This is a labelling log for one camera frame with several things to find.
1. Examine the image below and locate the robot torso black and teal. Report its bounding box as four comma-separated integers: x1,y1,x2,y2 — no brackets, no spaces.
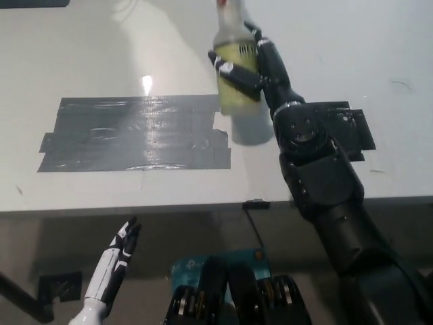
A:
164,246,312,325

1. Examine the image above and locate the large grey duct tape patch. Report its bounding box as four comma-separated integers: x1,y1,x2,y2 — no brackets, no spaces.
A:
37,94,232,173

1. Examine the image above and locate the black tape square marker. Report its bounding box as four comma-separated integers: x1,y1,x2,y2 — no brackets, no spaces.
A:
313,100,377,163

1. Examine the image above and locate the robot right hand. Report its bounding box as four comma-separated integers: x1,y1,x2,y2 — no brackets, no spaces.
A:
206,20,307,113

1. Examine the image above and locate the thin black cable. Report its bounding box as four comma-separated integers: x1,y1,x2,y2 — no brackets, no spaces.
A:
246,208,265,248

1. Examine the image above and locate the black metal table leg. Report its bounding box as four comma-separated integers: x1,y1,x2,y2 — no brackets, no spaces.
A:
0,270,55,322

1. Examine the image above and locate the spray bottle with yellow liquid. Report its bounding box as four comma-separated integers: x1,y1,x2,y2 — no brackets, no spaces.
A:
212,0,269,118

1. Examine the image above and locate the dark flat box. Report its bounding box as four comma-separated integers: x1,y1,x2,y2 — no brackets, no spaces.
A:
0,0,70,8

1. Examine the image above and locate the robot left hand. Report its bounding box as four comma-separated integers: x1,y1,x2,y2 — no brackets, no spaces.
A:
83,216,142,311

